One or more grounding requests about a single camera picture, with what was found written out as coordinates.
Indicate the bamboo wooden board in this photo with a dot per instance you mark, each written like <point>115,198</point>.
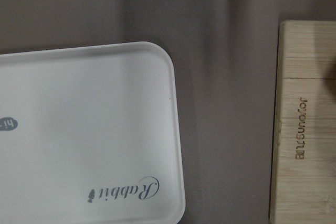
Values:
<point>303,165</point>

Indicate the white rabbit tray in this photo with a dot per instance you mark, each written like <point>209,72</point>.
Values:
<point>90,135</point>

